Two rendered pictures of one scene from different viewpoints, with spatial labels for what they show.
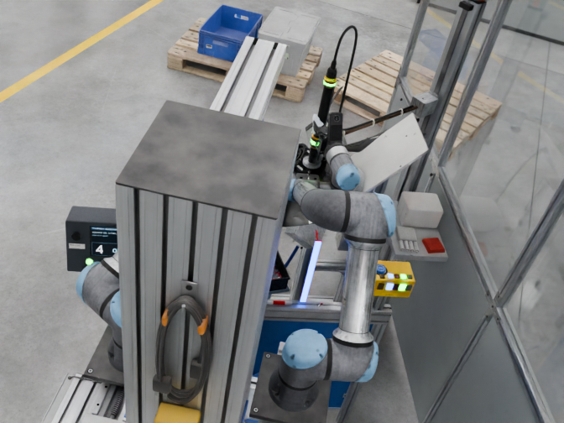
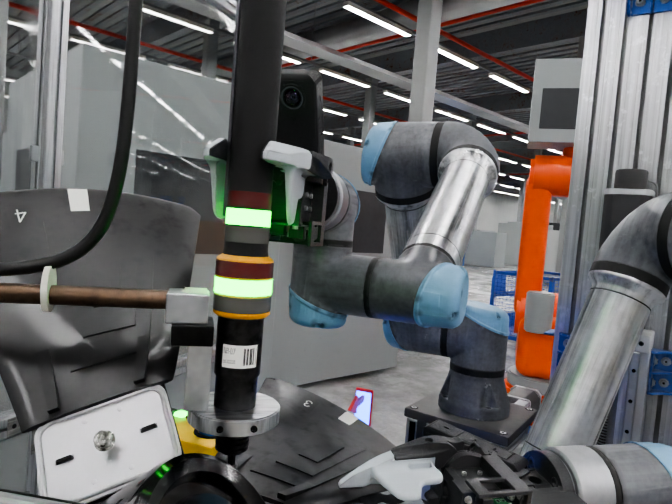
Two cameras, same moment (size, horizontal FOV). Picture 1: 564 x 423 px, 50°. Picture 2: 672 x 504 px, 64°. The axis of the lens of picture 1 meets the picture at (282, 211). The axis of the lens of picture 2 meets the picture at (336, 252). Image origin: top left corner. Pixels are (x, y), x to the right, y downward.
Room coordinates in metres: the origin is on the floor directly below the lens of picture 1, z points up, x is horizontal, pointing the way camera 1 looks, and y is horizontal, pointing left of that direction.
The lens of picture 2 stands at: (2.18, 0.20, 1.42)
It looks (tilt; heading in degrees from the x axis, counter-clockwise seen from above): 3 degrees down; 212
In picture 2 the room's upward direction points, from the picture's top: 5 degrees clockwise
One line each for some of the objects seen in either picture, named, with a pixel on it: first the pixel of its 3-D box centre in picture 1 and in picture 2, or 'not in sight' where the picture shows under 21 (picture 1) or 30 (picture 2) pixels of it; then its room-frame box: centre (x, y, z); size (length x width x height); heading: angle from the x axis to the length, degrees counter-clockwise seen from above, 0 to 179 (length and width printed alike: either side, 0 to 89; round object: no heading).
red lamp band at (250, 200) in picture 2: not in sight; (249, 200); (1.87, -0.08, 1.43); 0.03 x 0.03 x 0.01
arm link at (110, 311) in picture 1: (131, 315); not in sight; (1.06, 0.36, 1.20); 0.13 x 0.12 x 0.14; 56
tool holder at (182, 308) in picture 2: (315, 152); (225, 356); (1.88, -0.08, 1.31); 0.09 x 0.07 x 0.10; 136
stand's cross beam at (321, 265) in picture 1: (327, 265); not in sight; (2.05, -0.27, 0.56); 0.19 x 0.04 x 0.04; 101
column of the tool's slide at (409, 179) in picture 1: (409, 180); not in sight; (2.39, -0.57, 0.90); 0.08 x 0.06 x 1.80; 46
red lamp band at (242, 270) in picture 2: not in sight; (244, 267); (1.87, -0.08, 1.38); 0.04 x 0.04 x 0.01
